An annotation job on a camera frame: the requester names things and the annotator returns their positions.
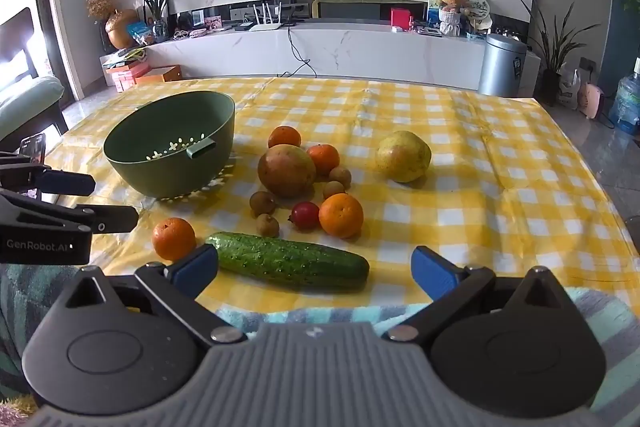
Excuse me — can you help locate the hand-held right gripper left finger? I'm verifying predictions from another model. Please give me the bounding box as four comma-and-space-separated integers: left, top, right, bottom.
64, 245, 248, 347

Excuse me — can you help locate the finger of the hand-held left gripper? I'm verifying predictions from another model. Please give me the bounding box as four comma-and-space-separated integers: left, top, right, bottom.
0, 190, 139, 237
0, 153, 96, 196

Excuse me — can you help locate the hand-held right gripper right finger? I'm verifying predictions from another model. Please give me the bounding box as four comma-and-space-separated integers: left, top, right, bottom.
384, 246, 575, 343

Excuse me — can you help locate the small orange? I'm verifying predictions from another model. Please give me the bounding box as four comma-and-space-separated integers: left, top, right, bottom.
318, 193, 365, 239
268, 125, 302, 150
152, 217, 197, 262
306, 144, 341, 176

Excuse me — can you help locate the green colander bowl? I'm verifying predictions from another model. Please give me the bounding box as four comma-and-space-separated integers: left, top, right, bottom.
102, 90, 237, 202

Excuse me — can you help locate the green cucumber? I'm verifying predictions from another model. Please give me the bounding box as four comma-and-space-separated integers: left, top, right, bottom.
205, 232, 371, 293

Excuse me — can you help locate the yellow pear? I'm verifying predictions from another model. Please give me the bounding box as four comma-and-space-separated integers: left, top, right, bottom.
375, 130, 432, 184

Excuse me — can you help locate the small red tomato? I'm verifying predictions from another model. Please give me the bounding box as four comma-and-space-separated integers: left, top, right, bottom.
288, 202, 321, 231

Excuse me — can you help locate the brownish pear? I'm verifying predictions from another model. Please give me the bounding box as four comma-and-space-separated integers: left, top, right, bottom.
257, 144, 317, 199

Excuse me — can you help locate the smartphone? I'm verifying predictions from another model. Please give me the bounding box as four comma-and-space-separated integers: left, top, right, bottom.
19, 133, 47, 168

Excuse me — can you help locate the yellow checkered tablecloth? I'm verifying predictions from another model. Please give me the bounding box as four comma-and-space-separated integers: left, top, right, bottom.
42, 77, 640, 315

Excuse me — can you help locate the green seat cushion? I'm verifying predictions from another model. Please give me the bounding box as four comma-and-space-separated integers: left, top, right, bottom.
0, 76, 66, 142

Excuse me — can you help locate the stack of pink boxes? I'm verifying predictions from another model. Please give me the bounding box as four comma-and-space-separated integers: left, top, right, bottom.
102, 54, 151, 92

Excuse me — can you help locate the dark wooden chair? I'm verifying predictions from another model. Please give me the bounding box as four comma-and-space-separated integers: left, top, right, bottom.
0, 7, 36, 82

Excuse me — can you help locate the orange cardboard box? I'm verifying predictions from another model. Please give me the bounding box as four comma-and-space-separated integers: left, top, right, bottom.
134, 64, 183, 85

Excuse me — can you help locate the golden vase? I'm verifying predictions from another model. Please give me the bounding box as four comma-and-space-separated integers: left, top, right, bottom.
105, 8, 140, 50

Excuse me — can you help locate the blue snack packet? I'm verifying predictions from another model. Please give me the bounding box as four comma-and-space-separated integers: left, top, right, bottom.
125, 21, 156, 46

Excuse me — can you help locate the dried flower bunch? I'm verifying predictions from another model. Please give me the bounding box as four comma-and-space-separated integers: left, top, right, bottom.
85, 0, 116, 20

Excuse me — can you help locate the teal striped blanket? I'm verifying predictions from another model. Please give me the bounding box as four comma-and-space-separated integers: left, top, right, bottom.
0, 263, 640, 427

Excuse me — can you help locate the silver trash can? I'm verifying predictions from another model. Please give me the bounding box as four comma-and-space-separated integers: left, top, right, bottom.
478, 33, 530, 98

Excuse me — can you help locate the white plastic bag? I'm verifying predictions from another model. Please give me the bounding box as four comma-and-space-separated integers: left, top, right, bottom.
557, 67, 582, 110

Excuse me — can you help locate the white marble media console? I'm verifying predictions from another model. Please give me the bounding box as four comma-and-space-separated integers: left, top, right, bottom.
145, 0, 541, 95

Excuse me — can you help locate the pink pig-shaped appliance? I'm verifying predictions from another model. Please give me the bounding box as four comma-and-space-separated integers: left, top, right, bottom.
577, 82, 606, 120

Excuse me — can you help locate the white router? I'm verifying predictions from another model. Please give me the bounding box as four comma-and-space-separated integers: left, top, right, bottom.
248, 1, 284, 32

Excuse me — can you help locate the white knitted basket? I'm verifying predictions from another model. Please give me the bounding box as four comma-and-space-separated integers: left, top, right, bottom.
439, 9, 468, 38

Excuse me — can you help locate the tall leafy potted plant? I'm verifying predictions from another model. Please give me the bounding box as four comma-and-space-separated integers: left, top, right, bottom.
520, 0, 601, 108

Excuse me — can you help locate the blue water jug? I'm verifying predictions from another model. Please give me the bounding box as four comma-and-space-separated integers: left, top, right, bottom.
607, 57, 640, 135

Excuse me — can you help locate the round paper fan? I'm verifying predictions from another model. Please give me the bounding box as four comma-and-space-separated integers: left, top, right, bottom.
462, 0, 493, 22

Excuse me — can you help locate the black power cable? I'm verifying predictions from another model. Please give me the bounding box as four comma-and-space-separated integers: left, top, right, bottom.
276, 24, 313, 78

